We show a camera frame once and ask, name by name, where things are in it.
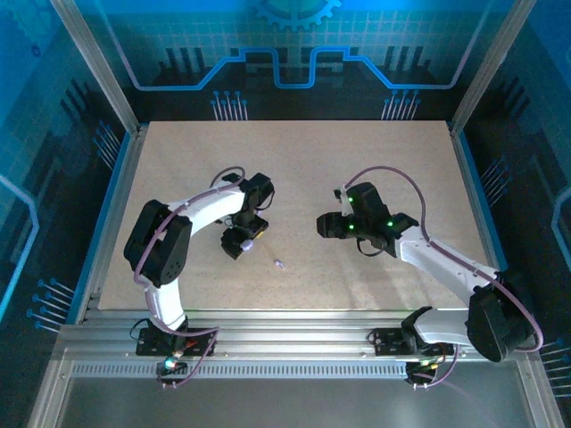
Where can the aluminium base beam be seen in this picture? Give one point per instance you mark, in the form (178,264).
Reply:
(290,330)

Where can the grey metal floor panel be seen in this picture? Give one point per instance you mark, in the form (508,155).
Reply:
(290,405)

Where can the small LED circuit board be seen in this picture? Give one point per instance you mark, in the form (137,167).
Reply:
(169,364)
(426,366)

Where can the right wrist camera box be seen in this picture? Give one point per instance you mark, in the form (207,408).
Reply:
(342,196)

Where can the aluminium table side rail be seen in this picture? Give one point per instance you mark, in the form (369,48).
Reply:
(474,200)
(120,200)

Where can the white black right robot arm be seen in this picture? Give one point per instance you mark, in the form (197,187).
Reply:
(441,263)

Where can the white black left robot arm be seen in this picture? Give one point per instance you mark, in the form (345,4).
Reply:
(209,207)

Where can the aluminium frame post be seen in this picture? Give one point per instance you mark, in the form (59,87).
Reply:
(486,67)
(101,67)

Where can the aluminium frame bar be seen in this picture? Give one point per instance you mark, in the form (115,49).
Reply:
(48,401)
(542,401)

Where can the lilac earbud charging case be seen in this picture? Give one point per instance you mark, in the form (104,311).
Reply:
(248,244)

